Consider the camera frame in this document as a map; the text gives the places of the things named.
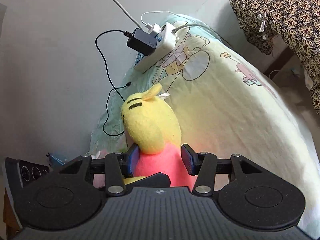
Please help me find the yellow tiger plush toy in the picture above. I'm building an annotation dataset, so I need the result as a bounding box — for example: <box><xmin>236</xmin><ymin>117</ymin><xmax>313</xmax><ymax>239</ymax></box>
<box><xmin>121</xmin><ymin>83</ymin><xmax>196</xmax><ymax>189</ymax></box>

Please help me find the cartoon print bed sheet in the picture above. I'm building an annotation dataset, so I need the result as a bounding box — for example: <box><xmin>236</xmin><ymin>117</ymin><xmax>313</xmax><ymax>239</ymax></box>
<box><xmin>89</xmin><ymin>15</ymin><xmax>319</xmax><ymax>238</ymax></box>

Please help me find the left gripper device body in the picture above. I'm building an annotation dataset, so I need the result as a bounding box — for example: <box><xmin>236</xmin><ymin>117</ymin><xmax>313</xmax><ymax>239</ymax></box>
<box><xmin>3</xmin><ymin>157</ymin><xmax>50</xmax><ymax>230</ymax></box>

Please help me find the black power adapter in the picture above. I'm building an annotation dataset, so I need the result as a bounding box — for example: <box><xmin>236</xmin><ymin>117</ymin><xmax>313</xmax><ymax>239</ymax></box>
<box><xmin>124</xmin><ymin>28</ymin><xmax>157</xmax><ymax>56</ymax></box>

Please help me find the white power strip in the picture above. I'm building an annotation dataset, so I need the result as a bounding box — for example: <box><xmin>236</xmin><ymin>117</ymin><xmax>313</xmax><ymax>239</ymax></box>
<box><xmin>134</xmin><ymin>22</ymin><xmax>177</xmax><ymax>73</ymax></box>

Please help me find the white charger plug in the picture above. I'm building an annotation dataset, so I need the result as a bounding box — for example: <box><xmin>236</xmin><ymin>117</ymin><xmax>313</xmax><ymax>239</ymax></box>
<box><xmin>146</xmin><ymin>23</ymin><xmax>161</xmax><ymax>37</ymax></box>

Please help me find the brown floral patterned cloth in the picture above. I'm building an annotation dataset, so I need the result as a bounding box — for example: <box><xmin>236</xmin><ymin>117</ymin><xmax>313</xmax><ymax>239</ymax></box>
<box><xmin>229</xmin><ymin>0</ymin><xmax>319</xmax><ymax>112</ymax></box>

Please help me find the black charging cable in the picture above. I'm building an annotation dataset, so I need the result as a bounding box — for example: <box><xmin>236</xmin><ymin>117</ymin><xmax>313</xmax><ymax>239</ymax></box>
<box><xmin>94</xmin><ymin>29</ymin><xmax>132</xmax><ymax>138</ymax></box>

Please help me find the white cable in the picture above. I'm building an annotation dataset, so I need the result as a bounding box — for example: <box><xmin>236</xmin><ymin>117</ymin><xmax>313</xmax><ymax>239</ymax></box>
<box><xmin>77</xmin><ymin>0</ymin><xmax>151</xmax><ymax>30</ymax></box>

